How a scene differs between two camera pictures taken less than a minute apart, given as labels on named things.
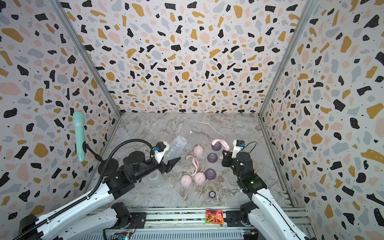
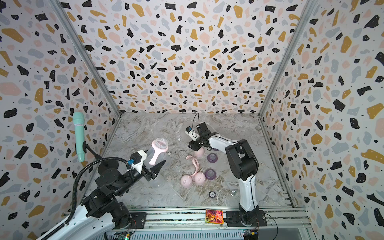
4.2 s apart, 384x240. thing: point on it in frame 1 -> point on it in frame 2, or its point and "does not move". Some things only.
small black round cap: [212, 194] does not move
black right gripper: [228, 161] -> [194, 145]
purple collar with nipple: [212, 157] does not move
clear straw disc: [178, 168] does not move
